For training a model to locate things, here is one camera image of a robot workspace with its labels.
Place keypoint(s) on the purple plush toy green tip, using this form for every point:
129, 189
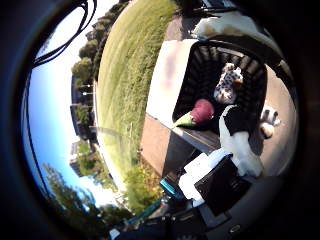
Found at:
201, 113

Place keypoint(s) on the white black-spotted plush toy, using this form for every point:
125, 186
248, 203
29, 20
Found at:
228, 86

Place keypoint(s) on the small white grey plush toy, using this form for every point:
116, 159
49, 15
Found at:
269, 121

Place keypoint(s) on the black cart with blue trim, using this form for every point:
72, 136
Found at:
168, 187

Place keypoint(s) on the black slatted plastic basket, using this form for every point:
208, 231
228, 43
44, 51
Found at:
200, 73

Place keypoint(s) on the distant dark building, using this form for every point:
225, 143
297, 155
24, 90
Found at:
81, 116

